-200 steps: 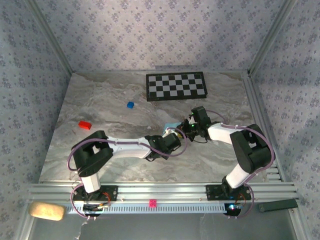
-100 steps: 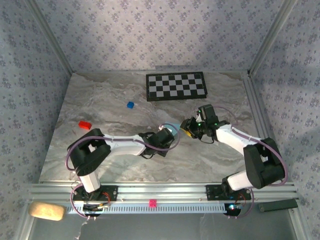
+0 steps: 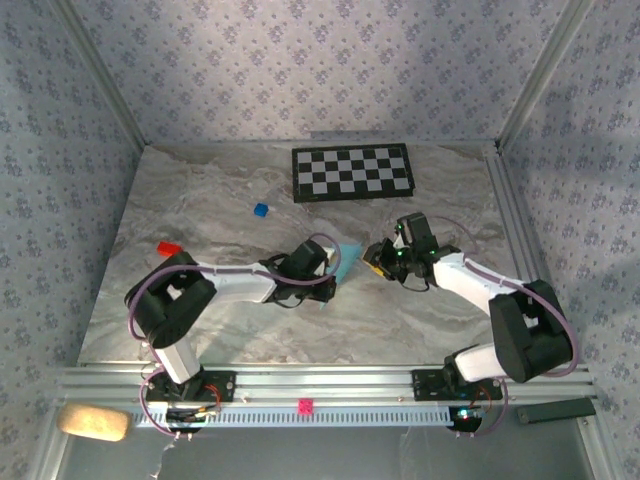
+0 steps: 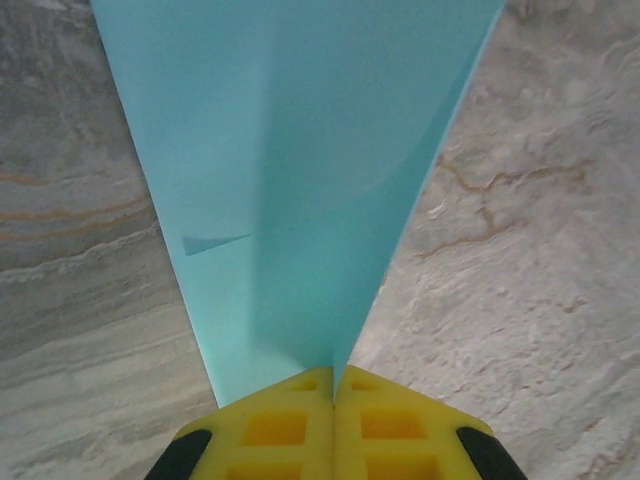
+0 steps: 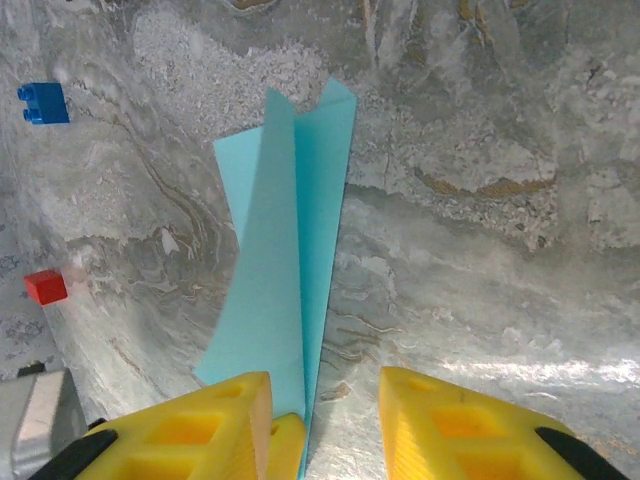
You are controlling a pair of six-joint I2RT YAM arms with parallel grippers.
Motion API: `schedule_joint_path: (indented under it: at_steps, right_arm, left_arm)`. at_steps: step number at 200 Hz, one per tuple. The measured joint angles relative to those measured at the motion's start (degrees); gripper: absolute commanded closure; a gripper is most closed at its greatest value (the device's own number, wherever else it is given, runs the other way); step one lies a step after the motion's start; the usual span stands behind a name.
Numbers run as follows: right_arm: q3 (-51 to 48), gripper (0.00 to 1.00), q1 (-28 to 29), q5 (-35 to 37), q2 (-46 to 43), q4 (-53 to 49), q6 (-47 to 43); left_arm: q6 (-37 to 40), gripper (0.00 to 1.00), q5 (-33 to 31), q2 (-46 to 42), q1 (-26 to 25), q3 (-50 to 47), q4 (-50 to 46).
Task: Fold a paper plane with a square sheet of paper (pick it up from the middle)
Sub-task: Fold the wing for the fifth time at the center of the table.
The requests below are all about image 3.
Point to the light blue cloth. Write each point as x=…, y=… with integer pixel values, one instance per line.
x=347, y=260

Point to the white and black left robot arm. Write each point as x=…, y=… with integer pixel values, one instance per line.
x=175, y=360

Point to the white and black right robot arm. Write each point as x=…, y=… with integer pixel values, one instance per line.
x=475, y=285

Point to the blue toy brick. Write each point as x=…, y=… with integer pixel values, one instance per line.
x=261, y=210

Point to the black and white checkerboard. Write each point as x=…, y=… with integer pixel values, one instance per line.
x=350, y=172

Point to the red toy brick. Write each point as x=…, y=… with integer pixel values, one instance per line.
x=169, y=248

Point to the pink cube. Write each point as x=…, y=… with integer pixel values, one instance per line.
x=305, y=406

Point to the black controller board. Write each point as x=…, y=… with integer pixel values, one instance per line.
x=182, y=415
x=465, y=422

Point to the dark flat bar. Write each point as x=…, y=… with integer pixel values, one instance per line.
x=555, y=411

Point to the tan sponge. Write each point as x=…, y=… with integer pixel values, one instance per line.
x=92, y=422

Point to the slotted aluminium table rail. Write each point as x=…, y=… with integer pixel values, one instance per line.
x=506, y=200

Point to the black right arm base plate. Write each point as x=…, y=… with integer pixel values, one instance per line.
x=425, y=385

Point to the wide aluminium mounting rail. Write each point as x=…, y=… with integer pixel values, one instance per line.
x=325, y=382

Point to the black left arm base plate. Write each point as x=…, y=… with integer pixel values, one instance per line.
x=225, y=385

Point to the aluminium frame post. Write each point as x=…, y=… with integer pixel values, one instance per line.
x=541, y=75

